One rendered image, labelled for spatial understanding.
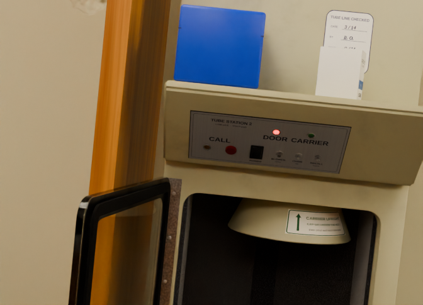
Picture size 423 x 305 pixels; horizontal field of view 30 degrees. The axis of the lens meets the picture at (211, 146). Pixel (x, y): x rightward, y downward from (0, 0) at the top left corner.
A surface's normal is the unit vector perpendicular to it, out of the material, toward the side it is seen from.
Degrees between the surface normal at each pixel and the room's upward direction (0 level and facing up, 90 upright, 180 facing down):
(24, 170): 90
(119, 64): 90
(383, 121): 135
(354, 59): 90
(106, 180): 90
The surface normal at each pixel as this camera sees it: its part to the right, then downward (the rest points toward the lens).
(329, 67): -0.28, 0.02
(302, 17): -0.03, 0.05
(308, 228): 0.20, -0.33
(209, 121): -0.09, 0.74
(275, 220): -0.29, -0.39
